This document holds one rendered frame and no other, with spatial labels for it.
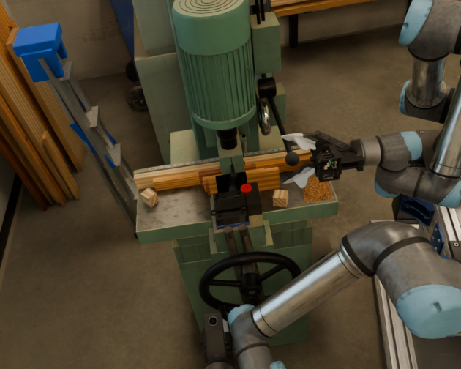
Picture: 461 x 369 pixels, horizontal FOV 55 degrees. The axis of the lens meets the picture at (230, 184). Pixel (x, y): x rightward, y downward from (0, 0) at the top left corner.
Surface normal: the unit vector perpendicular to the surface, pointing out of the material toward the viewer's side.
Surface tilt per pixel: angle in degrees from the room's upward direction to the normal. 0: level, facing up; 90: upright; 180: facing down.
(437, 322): 87
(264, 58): 90
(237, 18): 90
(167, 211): 0
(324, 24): 90
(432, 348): 0
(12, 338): 0
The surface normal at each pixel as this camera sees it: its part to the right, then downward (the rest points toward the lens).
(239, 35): 0.74, 0.43
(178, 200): -0.11, -0.70
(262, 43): 0.11, 0.70
